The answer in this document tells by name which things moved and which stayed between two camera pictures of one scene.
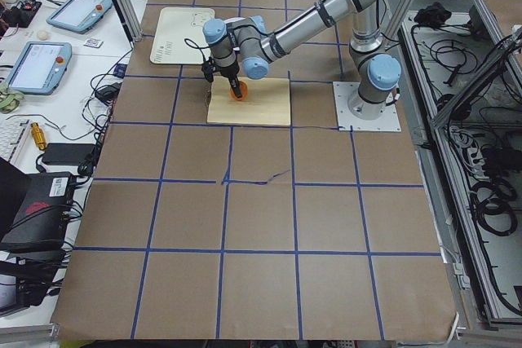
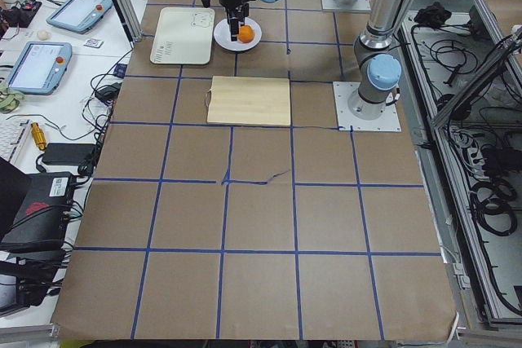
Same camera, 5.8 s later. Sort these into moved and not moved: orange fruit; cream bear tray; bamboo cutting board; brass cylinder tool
Moved: orange fruit
Not moved: cream bear tray; bamboo cutting board; brass cylinder tool
